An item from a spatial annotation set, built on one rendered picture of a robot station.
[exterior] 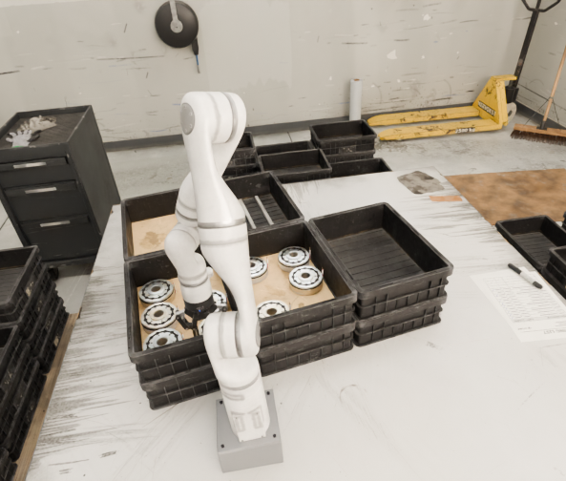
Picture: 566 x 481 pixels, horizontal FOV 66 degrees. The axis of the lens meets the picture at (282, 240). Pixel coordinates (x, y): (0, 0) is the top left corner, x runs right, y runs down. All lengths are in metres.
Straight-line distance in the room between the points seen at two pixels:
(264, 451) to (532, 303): 0.98
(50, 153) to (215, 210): 1.86
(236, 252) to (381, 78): 4.06
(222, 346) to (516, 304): 1.04
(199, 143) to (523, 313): 1.17
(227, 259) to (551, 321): 1.10
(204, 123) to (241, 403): 0.57
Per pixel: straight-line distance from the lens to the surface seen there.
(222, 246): 0.80
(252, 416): 1.03
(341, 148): 2.96
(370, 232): 1.59
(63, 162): 2.59
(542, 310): 1.63
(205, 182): 0.79
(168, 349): 1.12
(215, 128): 0.79
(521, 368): 1.43
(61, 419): 1.39
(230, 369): 0.93
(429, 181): 2.21
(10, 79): 4.77
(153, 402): 1.28
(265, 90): 4.51
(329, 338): 1.28
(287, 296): 1.33
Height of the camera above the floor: 1.74
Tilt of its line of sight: 36 degrees down
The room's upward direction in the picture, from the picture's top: 4 degrees counter-clockwise
